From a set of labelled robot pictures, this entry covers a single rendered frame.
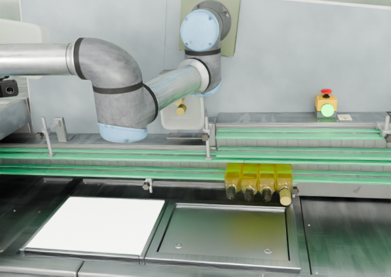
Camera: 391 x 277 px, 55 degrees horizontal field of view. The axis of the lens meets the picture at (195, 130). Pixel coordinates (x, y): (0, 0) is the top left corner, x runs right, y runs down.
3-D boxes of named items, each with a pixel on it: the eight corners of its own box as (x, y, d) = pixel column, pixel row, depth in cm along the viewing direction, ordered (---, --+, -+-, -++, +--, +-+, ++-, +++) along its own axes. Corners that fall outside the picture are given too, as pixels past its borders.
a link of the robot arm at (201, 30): (223, 6, 122) (216, 10, 110) (223, 48, 127) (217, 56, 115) (187, 7, 125) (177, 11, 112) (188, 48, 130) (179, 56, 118)
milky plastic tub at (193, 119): (167, 121, 160) (162, 129, 152) (162, 70, 152) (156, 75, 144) (208, 121, 157) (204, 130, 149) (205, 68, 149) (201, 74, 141)
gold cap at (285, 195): (277, 195, 123) (277, 203, 119) (282, 187, 122) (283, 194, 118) (287, 199, 123) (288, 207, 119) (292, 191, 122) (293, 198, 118)
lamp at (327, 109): (320, 114, 141) (321, 117, 138) (320, 103, 139) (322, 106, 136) (333, 114, 140) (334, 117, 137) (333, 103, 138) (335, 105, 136)
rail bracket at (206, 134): (207, 151, 148) (202, 165, 136) (205, 110, 141) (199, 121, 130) (214, 151, 147) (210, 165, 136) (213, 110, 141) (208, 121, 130)
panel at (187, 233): (68, 201, 157) (20, 256, 126) (67, 194, 155) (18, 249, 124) (293, 209, 140) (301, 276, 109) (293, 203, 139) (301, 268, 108)
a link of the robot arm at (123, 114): (227, 45, 124) (121, 91, 81) (227, 89, 130) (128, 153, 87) (195, 43, 130) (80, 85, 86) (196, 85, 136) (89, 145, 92)
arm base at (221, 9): (194, -5, 132) (188, -3, 123) (235, 5, 131) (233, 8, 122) (185, 38, 139) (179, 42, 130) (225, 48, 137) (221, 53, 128)
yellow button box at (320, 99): (314, 111, 148) (316, 117, 141) (315, 93, 145) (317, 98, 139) (333, 111, 147) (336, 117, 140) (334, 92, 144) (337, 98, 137)
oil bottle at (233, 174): (229, 166, 149) (224, 195, 130) (228, 153, 147) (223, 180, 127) (244, 166, 148) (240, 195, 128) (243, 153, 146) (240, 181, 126)
